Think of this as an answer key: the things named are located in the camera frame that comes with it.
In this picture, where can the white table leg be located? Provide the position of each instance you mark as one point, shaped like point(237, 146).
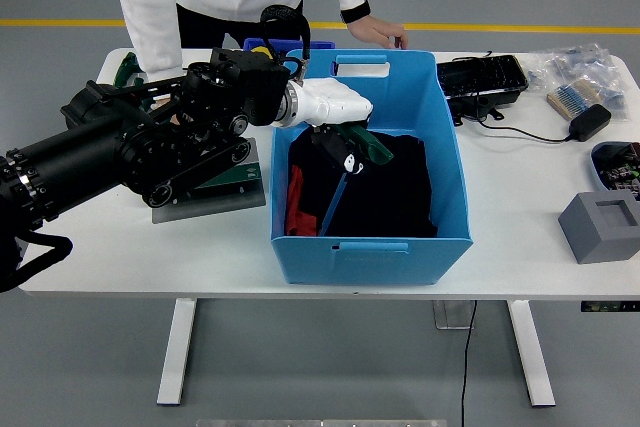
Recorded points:
point(177, 347)
point(530, 347)

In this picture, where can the red cloth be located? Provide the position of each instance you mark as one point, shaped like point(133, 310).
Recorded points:
point(296, 197)

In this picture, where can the black plastic bracket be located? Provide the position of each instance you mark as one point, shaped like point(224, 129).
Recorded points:
point(470, 106)

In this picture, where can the black cloth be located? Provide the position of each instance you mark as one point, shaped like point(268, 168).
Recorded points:
point(390, 197)

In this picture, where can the grey metal floor plate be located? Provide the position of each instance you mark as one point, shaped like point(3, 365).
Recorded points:
point(447, 314)

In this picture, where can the person's right hand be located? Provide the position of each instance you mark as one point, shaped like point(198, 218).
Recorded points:
point(162, 104)

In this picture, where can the black table control panel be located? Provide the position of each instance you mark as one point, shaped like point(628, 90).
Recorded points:
point(610, 306)

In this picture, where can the small dark blue bin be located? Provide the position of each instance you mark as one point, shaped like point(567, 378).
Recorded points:
point(320, 44)

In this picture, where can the green hex key stand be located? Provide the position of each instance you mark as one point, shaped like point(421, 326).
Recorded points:
point(235, 174)

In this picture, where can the yellow foam ball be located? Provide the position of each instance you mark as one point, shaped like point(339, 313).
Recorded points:
point(261, 50)

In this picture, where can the grey block with square recess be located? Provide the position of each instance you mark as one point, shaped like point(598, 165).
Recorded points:
point(595, 242)

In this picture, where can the light blue parts tray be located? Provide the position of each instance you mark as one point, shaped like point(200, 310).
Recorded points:
point(595, 172)

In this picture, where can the dark electronic parts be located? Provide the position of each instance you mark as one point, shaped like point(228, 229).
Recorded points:
point(620, 172)

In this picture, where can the person's left hand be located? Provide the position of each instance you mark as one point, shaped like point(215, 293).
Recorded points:
point(375, 29)

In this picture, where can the large light blue folding box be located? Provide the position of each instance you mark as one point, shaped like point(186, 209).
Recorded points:
point(375, 262)

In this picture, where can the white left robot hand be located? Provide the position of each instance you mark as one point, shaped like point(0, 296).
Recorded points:
point(330, 102)

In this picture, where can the taped resistor strip bundle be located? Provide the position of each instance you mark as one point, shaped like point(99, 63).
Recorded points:
point(572, 97)

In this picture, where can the black plastic tray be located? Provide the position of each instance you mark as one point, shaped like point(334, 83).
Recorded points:
point(480, 74)

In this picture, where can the clear bag of components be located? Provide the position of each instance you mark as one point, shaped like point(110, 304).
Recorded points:
point(575, 62)

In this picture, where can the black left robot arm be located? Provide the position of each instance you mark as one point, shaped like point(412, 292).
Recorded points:
point(100, 152)

